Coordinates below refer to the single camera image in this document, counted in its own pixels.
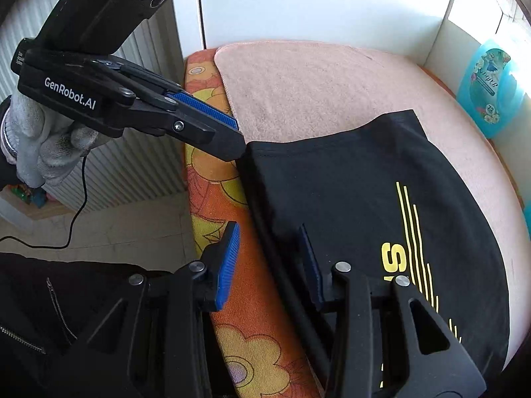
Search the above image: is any orange flowered mattress cover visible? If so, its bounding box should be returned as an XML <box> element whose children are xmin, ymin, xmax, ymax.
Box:
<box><xmin>183</xmin><ymin>47</ymin><xmax>525</xmax><ymax>398</ymax></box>

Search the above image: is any black t-shirt yellow print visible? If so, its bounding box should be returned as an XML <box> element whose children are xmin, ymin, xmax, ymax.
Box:
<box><xmin>236</xmin><ymin>110</ymin><xmax>510</xmax><ymax>398</ymax></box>

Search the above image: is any black cable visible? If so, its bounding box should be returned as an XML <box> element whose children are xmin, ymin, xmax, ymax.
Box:
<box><xmin>0</xmin><ymin>155</ymin><xmax>89</xmax><ymax>250</ymax></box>

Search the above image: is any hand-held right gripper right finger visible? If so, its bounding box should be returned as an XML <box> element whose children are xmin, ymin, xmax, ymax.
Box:
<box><xmin>299</xmin><ymin>223</ymin><xmax>487</xmax><ymax>398</ymax></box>

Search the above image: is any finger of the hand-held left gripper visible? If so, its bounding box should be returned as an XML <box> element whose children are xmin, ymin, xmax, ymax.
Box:
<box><xmin>123</xmin><ymin>102</ymin><xmax>247</xmax><ymax>162</ymax></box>
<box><xmin>85</xmin><ymin>59</ymin><xmax>240</xmax><ymax>133</ymax></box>

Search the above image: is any person's left hand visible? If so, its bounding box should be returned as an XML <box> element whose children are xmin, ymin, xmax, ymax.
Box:
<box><xmin>7</xmin><ymin>95</ymin><xmax>111</xmax><ymax>188</ymax></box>

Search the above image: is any white radiator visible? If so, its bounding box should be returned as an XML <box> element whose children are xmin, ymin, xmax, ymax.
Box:
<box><xmin>0</xmin><ymin>0</ymin><xmax>188</xmax><ymax>213</ymax></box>

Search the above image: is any pink towel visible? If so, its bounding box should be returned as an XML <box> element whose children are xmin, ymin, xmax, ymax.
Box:
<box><xmin>215</xmin><ymin>40</ymin><xmax>531</xmax><ymax>370</ymax></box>

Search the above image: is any person's left forearm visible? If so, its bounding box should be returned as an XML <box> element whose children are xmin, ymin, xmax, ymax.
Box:
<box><xmin>0</xmin><ymin>97</ymin><xmax>21</xmax><ymax>190</ymax></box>

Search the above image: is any colourful toy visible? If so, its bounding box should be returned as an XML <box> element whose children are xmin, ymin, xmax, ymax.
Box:
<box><xmin>0</xmin><ymin>181</ymin><xmax>49</xmax><ymax>209</ymax></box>

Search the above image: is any black zipped jacket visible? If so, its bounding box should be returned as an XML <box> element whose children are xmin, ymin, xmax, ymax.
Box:
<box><xmin>0</xmin><ymin>252</ymin><xmax>177</xmax><ymax>398</ymax></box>

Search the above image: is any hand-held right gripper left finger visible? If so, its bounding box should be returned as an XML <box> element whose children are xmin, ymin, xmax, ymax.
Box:
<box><xmin>56</xmin><ymin>221</ymin><xmax>241</xmax><ymax>398</ymax></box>

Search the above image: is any blue detergent bottle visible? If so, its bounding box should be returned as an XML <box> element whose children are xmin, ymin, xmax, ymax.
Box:
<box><xmin>456</xmin><ymin>38</ymin><xmax>527</xmax><ymax>140</ymax></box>

